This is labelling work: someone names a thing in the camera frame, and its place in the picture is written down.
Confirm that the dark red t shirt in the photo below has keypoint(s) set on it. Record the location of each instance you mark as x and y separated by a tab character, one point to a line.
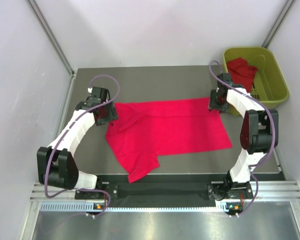
242	73

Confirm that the bright pink t shirt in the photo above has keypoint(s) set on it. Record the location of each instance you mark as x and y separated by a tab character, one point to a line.
146	130

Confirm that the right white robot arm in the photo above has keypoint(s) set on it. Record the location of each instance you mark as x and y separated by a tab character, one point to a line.
258	135

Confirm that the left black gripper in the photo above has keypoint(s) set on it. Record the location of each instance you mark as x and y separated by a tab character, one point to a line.
111	116

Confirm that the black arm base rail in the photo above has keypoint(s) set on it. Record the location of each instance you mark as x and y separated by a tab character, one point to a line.
170	190

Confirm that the olive green plastic basket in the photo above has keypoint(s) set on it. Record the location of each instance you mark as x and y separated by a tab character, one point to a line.
269	86

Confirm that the left aluminium frame post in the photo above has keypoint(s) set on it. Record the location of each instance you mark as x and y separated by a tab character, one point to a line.
50	35

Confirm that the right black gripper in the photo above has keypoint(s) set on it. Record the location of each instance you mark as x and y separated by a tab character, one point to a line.
212	105

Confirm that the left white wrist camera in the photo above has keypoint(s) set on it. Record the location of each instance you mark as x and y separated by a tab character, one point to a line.
90	89

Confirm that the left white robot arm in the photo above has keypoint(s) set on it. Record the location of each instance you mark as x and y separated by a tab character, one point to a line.
55	163

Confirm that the aluminium frame post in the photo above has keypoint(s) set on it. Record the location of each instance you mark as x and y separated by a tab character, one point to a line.
288	5
50	35

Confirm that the slotted grey cable duct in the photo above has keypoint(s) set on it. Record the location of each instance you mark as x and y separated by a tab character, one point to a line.
93	207

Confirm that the right aluminium frame post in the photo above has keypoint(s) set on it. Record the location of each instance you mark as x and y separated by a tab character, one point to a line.
288	5

